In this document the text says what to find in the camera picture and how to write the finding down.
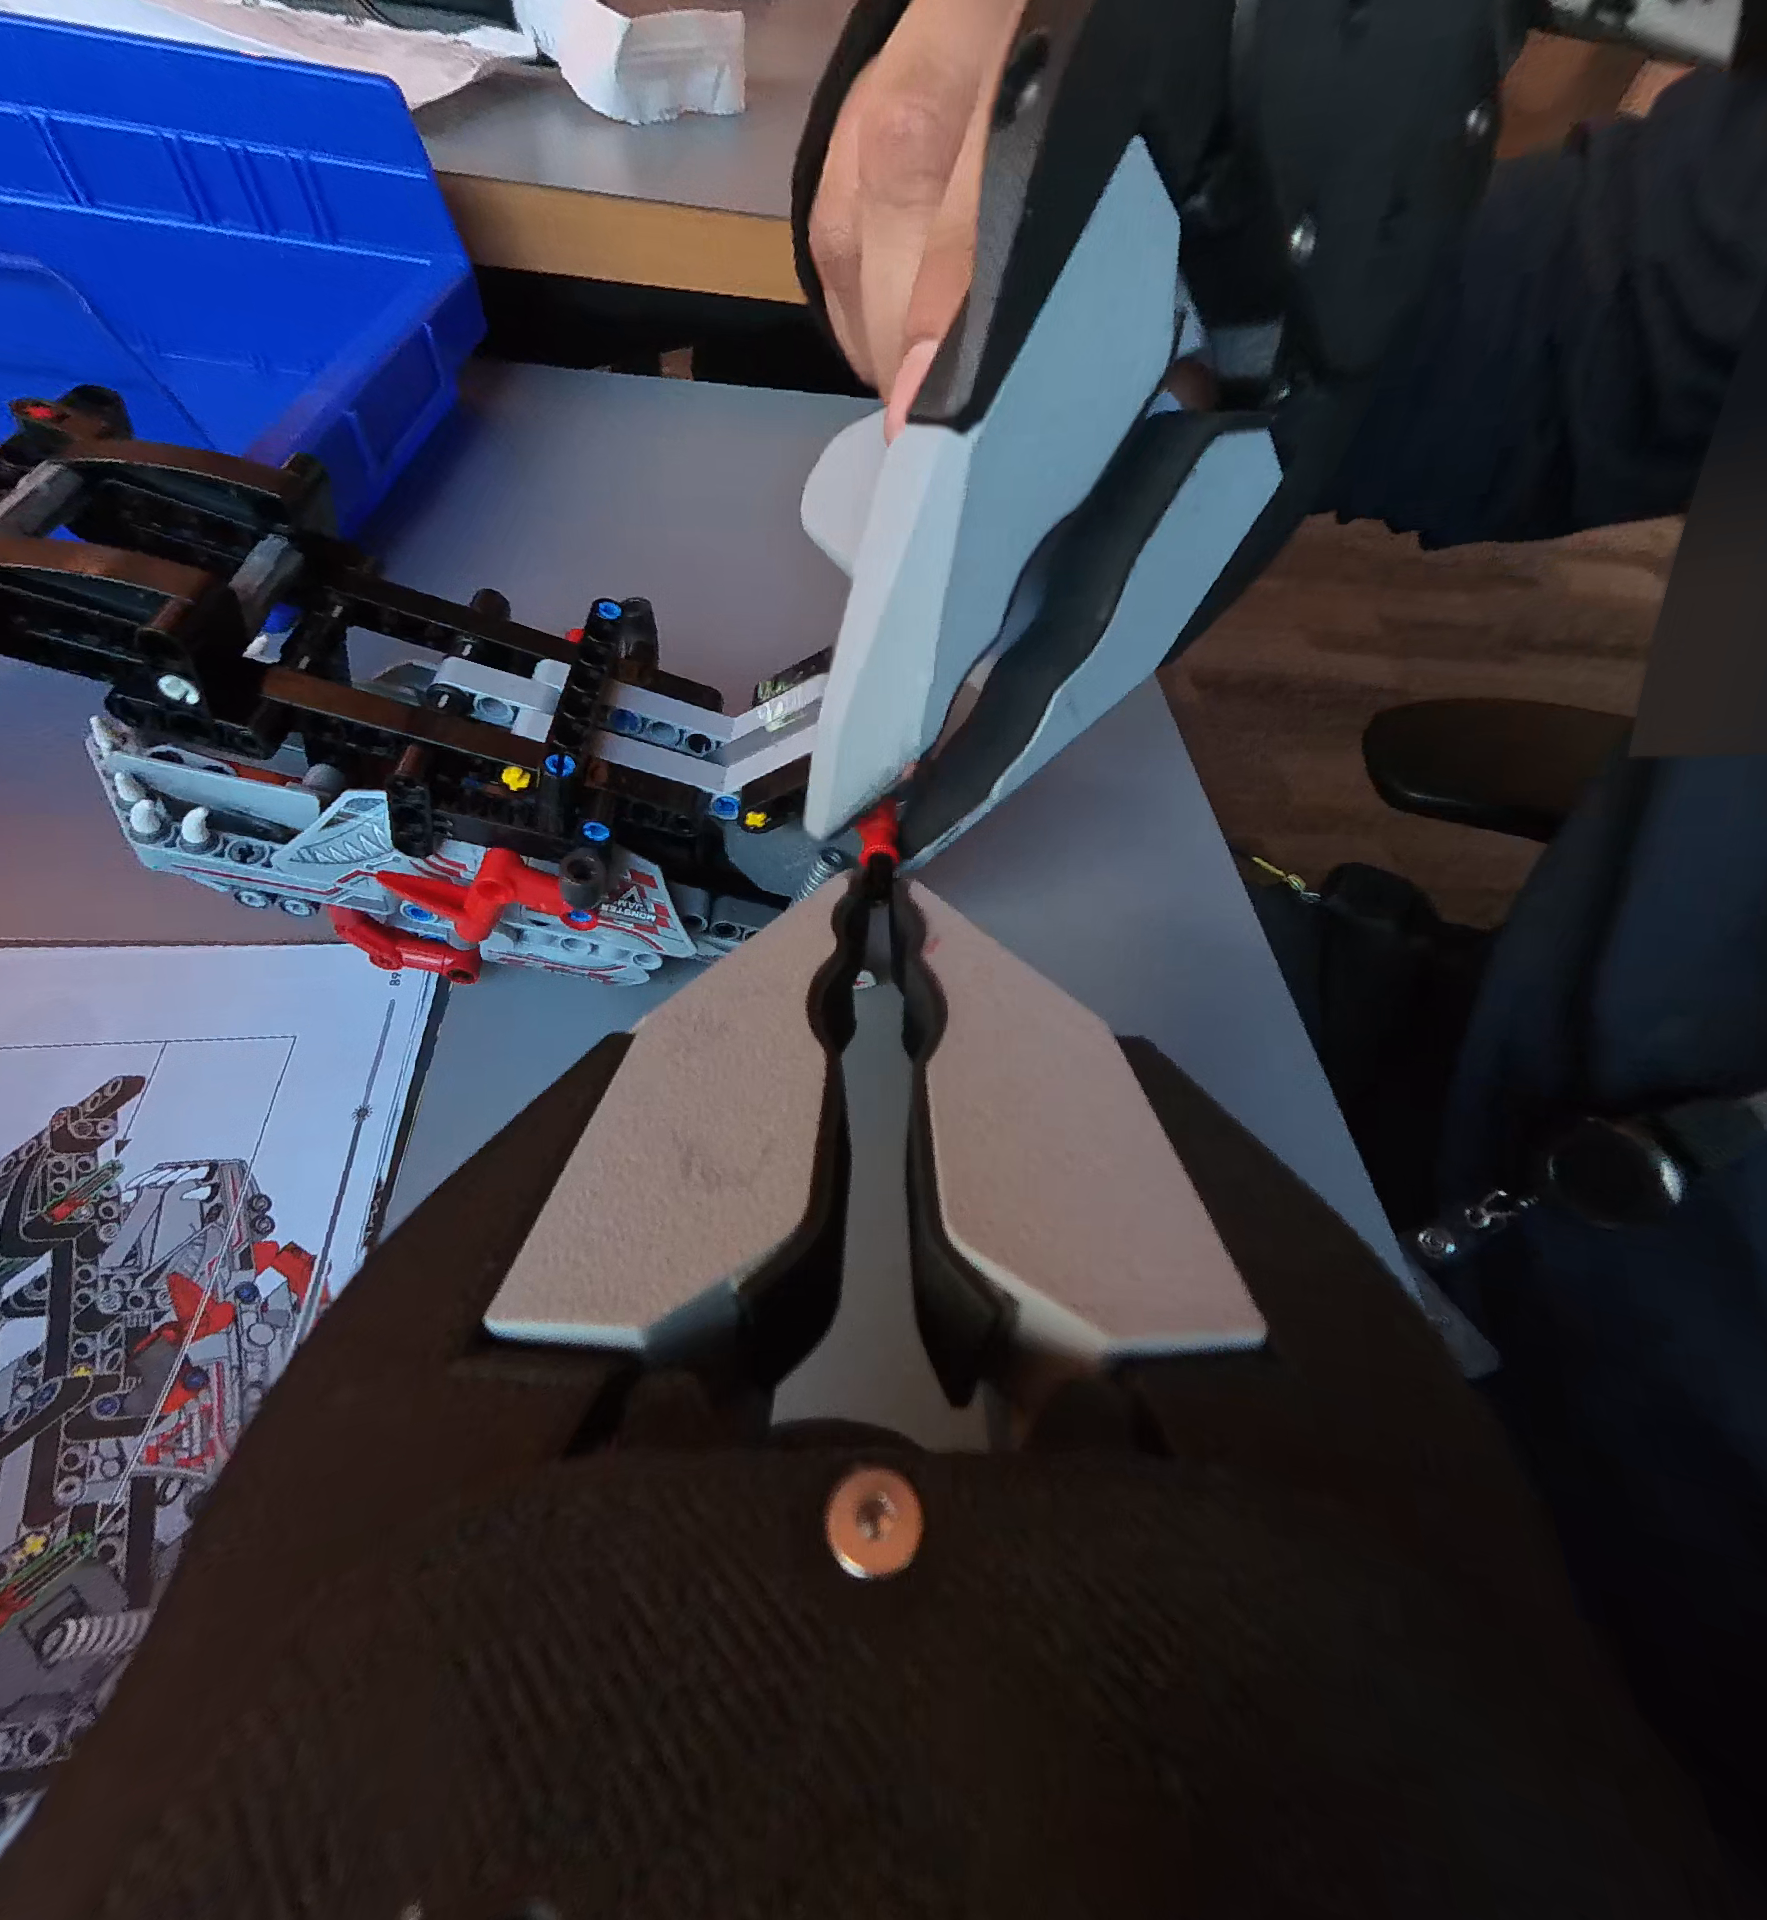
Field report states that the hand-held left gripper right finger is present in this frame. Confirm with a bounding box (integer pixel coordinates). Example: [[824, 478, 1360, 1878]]
[[898, 879, 1270, 1409]]

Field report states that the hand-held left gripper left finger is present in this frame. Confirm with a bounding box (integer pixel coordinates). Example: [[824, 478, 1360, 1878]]
[[481, 872, 868, 1396]]

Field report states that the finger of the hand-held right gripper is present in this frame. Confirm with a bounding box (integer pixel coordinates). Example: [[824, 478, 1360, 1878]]
[[799, 136, 1184, 841], [894, 414, 1286, 872]]

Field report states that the black grey lego truck model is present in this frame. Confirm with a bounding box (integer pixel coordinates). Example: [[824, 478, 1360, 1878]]
[[0, 387, 886, 990]]

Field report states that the person's right forearm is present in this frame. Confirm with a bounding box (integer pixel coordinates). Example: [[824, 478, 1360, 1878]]
[[1334, 66, 1767, 551]]

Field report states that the person's right hand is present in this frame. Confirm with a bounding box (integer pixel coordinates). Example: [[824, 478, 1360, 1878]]
[[805, 0, 1043, 440]]

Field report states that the wooden edged table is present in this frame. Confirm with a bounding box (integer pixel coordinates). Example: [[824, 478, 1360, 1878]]
[[417, 0, 888, 305]]

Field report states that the open instruction booklet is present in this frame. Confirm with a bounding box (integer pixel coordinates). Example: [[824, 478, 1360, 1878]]
[[0, 937, 454, 1857]]

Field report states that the white crumpled tissue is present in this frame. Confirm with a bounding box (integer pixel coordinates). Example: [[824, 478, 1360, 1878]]
[[511, 0, 754, 127]]

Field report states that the white crumpled paper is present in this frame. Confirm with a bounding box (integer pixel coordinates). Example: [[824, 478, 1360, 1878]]
[[150, 0, 543, 110]]

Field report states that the blue plastic bin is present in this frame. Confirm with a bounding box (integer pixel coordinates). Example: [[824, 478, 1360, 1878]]
[[0, 43, 491, 538]]

